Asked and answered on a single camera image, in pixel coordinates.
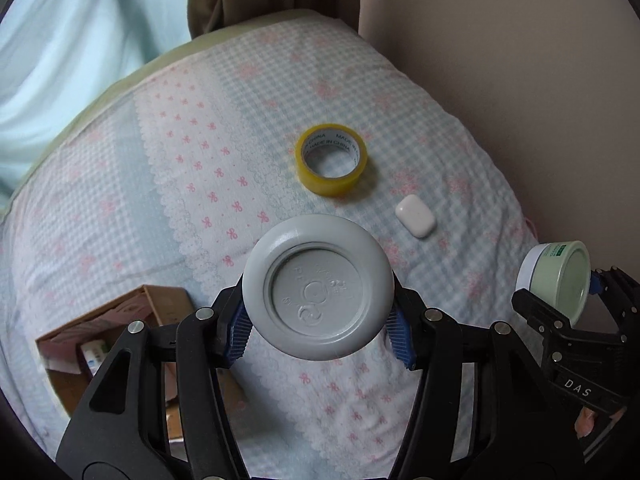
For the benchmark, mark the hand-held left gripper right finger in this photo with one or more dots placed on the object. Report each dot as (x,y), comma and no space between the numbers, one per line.
(401,336)

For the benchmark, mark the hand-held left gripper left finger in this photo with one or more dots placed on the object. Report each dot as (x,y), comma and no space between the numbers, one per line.
(237,334)

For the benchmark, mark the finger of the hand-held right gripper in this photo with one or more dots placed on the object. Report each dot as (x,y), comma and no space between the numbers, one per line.
(537,310)
(616,292)

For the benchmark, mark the pale green round jar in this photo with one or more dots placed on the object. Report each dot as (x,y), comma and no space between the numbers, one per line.
(556,280)

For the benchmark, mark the grey round plastic container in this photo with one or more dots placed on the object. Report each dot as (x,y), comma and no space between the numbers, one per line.
(317,287)

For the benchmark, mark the person's right hand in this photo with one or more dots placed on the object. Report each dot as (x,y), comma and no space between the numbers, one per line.
(585,421)

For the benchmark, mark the brown cardboard box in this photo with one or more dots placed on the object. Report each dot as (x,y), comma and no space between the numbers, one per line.
(150,310)

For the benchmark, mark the white earbud case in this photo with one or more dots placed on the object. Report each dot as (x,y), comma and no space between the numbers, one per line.
(415,215)

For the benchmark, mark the white and green packet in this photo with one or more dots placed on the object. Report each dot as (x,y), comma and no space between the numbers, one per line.
(93,353)

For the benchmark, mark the yellow tape roll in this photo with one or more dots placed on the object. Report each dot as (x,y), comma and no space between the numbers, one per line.
(331,157)

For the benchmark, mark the light blue curtain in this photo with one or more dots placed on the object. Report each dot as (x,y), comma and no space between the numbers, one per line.
(75,50)

